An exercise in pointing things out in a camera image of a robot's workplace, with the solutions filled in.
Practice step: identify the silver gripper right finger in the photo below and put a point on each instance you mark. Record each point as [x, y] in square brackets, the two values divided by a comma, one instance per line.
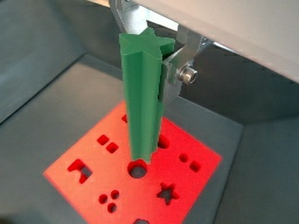
[178, 71]

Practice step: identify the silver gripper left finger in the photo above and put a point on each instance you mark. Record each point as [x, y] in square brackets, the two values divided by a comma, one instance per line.
[130, 15]

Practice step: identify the green star-profile bar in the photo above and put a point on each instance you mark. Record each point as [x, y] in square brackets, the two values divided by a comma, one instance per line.
[144, 51]

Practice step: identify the red shape-sorter block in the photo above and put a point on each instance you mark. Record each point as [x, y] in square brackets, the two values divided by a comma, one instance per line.
[117, 190]

